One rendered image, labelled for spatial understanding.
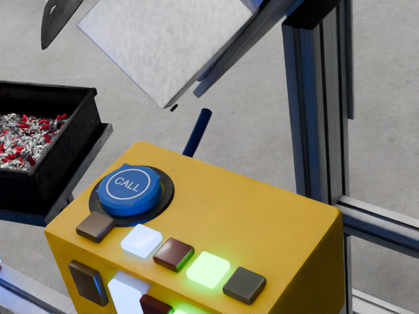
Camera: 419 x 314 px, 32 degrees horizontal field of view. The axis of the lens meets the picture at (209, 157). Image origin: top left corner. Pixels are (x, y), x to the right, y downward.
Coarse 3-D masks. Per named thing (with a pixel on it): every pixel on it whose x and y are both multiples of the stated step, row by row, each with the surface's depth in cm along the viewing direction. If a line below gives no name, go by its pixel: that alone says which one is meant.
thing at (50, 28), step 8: (48, 0) 99; (64, 0) 93; (72, 0) 91; (80, 0) 89; (48, 8) 97; (56, 8) 94; (64, 8) 92; (72, 8) 90; (56, 16) 93; (64, 16) 91; (48, 24) 94; (56, 24) 92; (64, 24) 90; (48, 32) 93; (56, 32) 91; (48, 40) 92
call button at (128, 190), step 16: (112, 176) 47; (128, 176) 47; (144, 176) 46; (160, 176) 46; (112, 192) 46; (128, 192) 46; (144, 192) 45; (160, 192) 46; (112, 208) 45; (128, 208) 45; (144, 208) 45
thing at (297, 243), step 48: (144, 144) 51; (96, 192) 47; (192, 192) 46; (240, 192) 46; (288, 192) 45; (48, 240) 46; (192, 240) 43; (240, 240) 43; (288, 240) 42; (336, 240) 44; (144, 288) 42; (192, 288) 40; (288, 288) 40; (336, 288) 46
